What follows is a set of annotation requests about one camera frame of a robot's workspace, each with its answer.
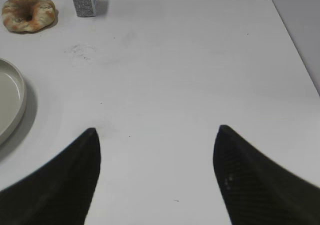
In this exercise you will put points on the beige round plate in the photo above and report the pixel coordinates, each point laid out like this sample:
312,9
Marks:
13,99

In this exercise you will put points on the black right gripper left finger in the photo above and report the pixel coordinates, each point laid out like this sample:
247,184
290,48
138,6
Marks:
58,193

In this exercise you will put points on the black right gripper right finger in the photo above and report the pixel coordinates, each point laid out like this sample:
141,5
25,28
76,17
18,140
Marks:
258,191

